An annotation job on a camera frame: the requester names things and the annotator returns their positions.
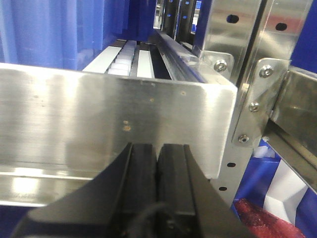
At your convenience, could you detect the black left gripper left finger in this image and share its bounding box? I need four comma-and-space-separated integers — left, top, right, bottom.
11, 143, 157, 238

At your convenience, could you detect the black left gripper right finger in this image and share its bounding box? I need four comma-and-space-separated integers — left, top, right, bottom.
157, 144, 254, 238

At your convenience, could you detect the blue bin on shelf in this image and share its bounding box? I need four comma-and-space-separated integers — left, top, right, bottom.
0, 0, 157, 70

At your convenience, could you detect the blue lower bin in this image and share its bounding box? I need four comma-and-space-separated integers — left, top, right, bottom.
232, 140, 317, 238

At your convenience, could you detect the red mesh bag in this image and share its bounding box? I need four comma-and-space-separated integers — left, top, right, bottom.
234, 198, 305, 238

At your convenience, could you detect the white foam piece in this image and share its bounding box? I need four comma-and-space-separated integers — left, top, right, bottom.
263, 160, 308, 225

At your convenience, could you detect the white roller conveyor track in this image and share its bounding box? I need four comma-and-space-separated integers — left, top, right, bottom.
83, 41, 155, 78

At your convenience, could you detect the steel shelf front rail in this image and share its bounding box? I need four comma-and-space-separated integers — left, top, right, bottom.
0, 63, 237, 207

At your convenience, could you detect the steel shelf upright post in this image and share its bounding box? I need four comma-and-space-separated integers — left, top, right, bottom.
193, 0, 312, 206

